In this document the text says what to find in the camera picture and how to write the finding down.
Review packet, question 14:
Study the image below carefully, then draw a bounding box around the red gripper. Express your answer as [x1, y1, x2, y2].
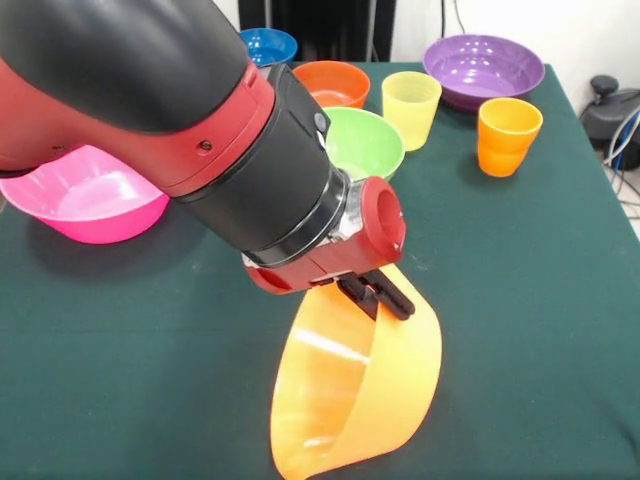
[245, 175, 415, 321]

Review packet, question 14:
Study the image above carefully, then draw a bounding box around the large orange plastic bowl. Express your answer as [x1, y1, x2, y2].
[269, 263, 444, 480]

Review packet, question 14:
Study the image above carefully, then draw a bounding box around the dark green table cloth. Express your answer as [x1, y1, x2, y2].
[0, 60, 640, 480]

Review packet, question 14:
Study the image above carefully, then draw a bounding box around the green plastic bowl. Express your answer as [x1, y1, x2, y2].
[322, 106, 406, 184]

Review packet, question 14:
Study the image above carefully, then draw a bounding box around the yellow plastic cup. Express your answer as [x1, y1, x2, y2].
[381, 71, 443, 152]

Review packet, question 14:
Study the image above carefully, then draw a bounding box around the orange plastic cup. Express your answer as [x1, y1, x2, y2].
[477, 97, 544, 178]

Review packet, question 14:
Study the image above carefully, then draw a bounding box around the small red-orange plastic bowl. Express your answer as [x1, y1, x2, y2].
[292, 60, 371, 110]

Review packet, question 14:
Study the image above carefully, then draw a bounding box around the purple plastic bowl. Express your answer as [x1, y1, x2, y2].
[422, 33, 546, 114]

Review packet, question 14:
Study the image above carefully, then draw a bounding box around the small blue plastic bowl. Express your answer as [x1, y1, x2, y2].
[238, 28, 299, 69]

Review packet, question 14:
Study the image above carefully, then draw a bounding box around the large pink plastic bowl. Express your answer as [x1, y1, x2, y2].
[0, 144, 171, 245]

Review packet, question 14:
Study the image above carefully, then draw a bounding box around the tangle of cables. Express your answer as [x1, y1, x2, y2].
[602, 107, 640, 221]

